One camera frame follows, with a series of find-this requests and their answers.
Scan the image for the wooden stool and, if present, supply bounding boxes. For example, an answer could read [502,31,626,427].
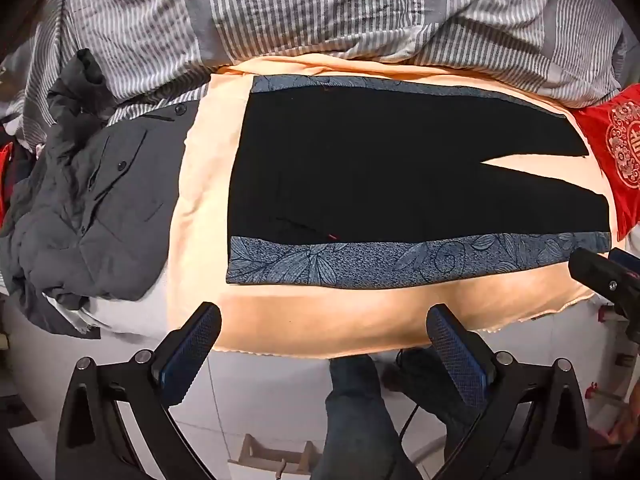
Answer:
[227,432,321,480]

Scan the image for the red cloth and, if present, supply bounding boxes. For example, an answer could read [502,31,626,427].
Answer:
[0,142,14,226]

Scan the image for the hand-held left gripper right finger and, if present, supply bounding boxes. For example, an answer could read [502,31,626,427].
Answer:
[425,304,593,480]

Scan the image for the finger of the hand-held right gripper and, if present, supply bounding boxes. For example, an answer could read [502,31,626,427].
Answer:
[568,247,640,343]
[607,249,640,277]

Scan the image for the dark grey jacket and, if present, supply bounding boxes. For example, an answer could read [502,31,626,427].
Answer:
[0,49,208,336]

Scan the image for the peach blanket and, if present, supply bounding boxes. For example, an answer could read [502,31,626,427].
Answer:
[167,52,618,361]

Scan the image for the grey striped duvet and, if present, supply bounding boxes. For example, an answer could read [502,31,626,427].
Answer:
[10,0,640,141]

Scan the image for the white bed sheet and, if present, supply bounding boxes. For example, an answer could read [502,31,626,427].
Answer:
[45,280,173,338]

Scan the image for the red cushion with gold print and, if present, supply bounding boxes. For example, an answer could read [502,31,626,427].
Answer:
[570,85,640,241]

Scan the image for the black pants with blue trim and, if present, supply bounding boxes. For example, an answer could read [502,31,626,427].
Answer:
[226,75,612,291]

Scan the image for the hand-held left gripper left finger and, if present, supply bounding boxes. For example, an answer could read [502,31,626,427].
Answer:
[54,301,223,480]

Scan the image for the black cable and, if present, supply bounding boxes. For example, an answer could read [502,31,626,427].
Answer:
[396,350,422,443]

